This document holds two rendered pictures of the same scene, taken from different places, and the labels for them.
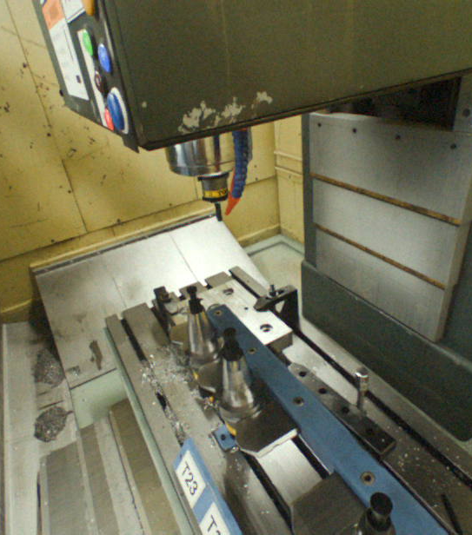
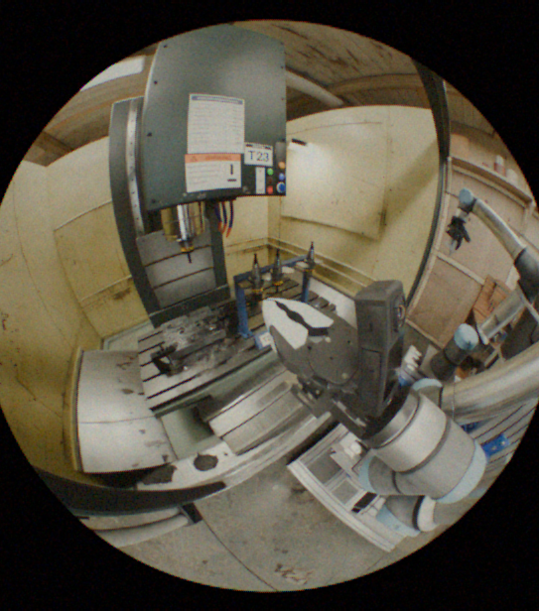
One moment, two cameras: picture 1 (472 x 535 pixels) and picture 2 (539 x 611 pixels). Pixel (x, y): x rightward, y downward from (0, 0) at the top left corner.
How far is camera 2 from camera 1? 85 cm
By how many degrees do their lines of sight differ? 81
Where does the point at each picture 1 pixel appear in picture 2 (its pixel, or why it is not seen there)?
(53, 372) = (164, 470)
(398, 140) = not seen: hidden behind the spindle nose
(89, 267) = (85, 433)
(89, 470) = (243, 417)
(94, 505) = (261, 406)
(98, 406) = (193, 439)
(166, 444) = (249, 355)
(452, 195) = (206, 237)
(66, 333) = (136, 460)
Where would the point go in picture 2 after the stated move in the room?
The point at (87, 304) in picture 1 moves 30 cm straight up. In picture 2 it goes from (115, 443) to (71, 421)
